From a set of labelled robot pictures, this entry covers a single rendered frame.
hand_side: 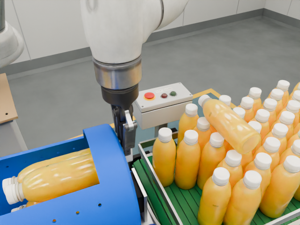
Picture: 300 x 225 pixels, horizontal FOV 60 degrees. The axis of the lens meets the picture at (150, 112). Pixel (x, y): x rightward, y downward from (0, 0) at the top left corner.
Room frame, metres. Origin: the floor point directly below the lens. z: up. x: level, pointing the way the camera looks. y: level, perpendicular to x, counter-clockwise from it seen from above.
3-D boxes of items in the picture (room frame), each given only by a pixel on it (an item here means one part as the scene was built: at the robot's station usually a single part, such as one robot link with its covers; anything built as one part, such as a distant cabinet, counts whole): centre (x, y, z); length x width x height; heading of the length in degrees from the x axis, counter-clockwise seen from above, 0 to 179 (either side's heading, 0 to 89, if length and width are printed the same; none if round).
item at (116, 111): (0.43, 0.06, 1.25); 0.04 x 0.01 x 0.11; 112
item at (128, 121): (0.41, 0.05, 1.30); 0.05 x 0.02 x 0.05; 22
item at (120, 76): (0.44, 0.06, 1.39); 0.09 x 0.09 x 0.06
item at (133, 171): (0.43, 0.04, 0.99); 0.10 x 0.02 x 0.12; 22
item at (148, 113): (0.78, -0.04, 1.05); 0.20 x 0.10 x 0.10; 112
